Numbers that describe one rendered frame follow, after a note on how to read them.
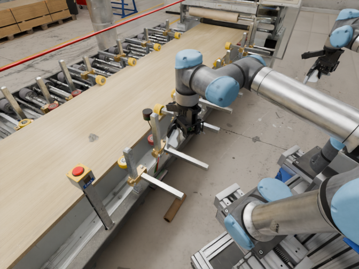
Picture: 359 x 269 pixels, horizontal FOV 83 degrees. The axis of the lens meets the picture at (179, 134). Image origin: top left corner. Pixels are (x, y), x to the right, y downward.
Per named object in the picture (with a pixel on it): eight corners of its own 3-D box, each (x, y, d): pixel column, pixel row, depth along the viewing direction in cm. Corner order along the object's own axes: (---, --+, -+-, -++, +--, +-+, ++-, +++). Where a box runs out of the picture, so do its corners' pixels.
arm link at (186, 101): (170, 87, 63) (192, 79, 66) (171, 99, 66) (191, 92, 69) (184, 99, 58) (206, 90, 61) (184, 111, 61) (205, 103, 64)
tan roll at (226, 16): (274, 26, 289) (276, 17, 280) (272, 29, 281) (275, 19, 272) (186, 13, 341) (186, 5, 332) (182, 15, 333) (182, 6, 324)
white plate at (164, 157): (170, 156, 154) (169, 147, 147) (149, 181, 138) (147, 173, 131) (169, 156, 154) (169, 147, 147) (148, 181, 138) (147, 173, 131)
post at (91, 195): (115, 223, 118) (92, 180, 86) (109, 231, 115) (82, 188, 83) (109, 219, 119) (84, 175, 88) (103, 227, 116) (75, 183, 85)
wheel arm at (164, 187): (184, 196, 118) (184, 192, 115) (180, 201, 116) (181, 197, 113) (126, 166, 133) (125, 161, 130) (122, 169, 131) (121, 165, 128)
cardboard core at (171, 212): (186, 194, 200) (170, 220, 181) (186, 198, 205) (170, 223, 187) (179, 190, 203) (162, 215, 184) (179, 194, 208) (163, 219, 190)
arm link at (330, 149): (315, 150, 100) (329, 129, 91) (334, 141, 105) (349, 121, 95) (338, 167, 93) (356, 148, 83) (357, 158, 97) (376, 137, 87)
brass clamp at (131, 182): (148, 172, 130) (147, 167, 127) (134, 188, 122) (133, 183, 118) (140, 168, 132) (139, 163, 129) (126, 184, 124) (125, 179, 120)
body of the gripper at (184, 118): (185, 141, 69) (186, 113, 60) (172, 127, 74) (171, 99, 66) (203, 133, 72) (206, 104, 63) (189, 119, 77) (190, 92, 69)
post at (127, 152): (143, 195, 139) (131, 148, 106) (140, 199, 137) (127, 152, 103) (139, 192, 140) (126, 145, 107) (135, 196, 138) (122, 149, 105)
